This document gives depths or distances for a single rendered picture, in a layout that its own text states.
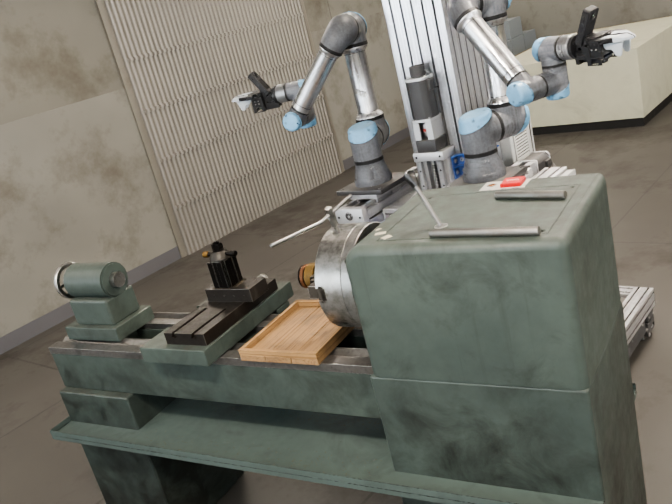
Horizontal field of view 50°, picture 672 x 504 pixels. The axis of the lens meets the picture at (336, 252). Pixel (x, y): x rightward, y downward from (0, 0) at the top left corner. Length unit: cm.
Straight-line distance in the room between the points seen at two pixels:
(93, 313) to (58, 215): 332
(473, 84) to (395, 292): 119
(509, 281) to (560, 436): 43
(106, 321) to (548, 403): 172
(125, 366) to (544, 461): 155
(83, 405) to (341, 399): 122
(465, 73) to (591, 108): 521
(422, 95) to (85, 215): 413
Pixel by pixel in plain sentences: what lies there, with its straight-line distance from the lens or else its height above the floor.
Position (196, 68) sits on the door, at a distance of 710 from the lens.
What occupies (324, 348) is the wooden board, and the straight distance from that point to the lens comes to 222.
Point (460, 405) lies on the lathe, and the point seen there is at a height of 79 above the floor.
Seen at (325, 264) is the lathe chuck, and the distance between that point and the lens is 207.
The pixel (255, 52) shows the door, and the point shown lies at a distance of 764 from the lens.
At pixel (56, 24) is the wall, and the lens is 643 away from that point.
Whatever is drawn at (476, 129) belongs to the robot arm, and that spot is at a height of 135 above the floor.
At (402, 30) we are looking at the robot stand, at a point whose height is 170.
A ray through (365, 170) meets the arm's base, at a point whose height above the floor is 123.
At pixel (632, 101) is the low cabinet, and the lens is 781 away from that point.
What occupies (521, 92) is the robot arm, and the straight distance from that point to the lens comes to 230.
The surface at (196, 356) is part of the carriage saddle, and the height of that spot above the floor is 90.
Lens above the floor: 186
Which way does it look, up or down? 19 degrees down
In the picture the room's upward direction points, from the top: 15 degrees counter-clockwise
